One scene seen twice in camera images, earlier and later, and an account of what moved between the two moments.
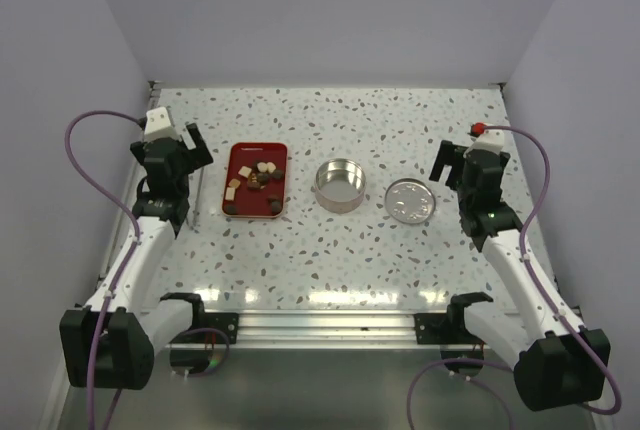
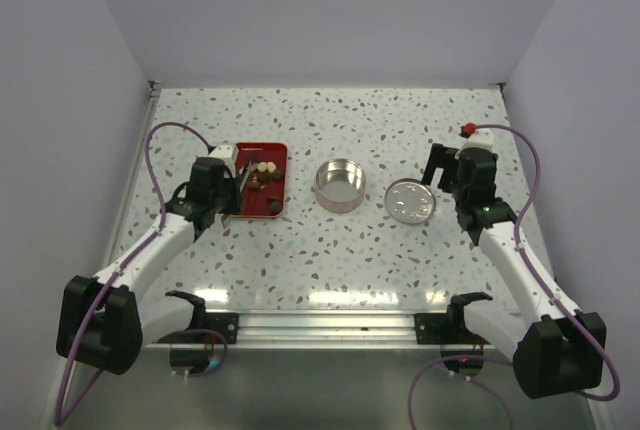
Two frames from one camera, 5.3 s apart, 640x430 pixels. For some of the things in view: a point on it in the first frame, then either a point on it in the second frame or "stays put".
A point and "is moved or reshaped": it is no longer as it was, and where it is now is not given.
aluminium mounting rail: (328, 330) stays put
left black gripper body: (185, 156) -> (227, 200)
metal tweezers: (195, 185) is moved or reshaped
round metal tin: (340, 185) stays put
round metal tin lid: (410, 201) stays put
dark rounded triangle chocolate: (276, 207) stays put
